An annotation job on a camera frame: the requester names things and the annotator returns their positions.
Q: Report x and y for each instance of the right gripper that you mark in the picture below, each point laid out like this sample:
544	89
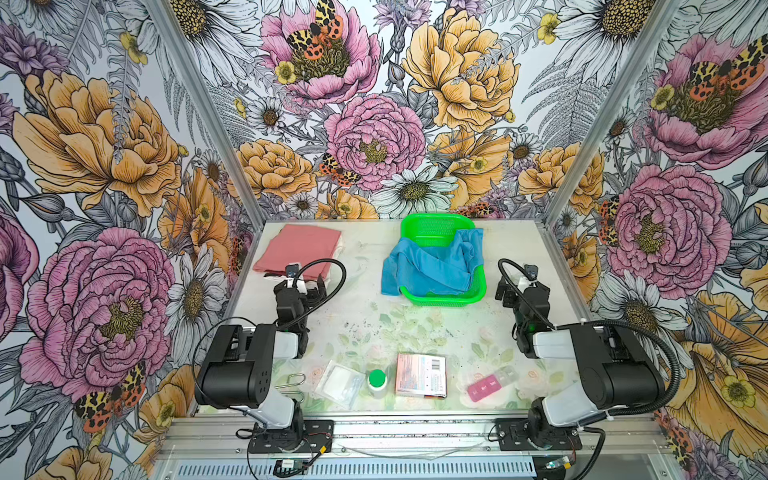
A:
519	297

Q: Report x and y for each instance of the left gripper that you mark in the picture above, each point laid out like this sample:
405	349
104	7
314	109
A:
306	285

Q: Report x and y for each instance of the blue t shirt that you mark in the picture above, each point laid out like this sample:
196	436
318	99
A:
442	271

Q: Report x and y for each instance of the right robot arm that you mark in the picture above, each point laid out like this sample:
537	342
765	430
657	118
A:
615	374

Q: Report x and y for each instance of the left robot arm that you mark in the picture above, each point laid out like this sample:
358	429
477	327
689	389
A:
236	373

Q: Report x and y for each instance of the folded red t shirt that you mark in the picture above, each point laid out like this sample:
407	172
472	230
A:
297	244

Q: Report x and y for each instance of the metal paper clip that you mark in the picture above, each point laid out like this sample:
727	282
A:
292	382

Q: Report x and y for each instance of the clear plastic bag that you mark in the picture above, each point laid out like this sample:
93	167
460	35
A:
340	384

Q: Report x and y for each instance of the pink pill organizer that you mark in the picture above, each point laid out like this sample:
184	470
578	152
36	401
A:
492	383

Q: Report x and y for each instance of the green capped small bottle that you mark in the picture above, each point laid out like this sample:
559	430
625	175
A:
377	381

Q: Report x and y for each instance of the green plastic basket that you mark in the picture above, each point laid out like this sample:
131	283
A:
437	230

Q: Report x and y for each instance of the pink printed card box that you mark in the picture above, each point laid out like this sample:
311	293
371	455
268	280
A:
421	375

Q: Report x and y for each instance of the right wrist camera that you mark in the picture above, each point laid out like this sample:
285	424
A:
530	271

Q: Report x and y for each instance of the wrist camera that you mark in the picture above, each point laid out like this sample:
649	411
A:
530	271
293	271

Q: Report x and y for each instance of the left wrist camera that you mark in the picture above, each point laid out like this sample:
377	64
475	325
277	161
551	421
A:
293	271

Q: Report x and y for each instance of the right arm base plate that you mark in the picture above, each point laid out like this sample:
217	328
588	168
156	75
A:
518	434

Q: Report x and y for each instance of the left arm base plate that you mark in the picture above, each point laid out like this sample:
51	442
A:
308	436

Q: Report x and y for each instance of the aluminium front rail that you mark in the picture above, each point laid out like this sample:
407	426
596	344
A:
417	433

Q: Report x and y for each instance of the white vented cable duct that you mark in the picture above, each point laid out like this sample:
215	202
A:
514	467

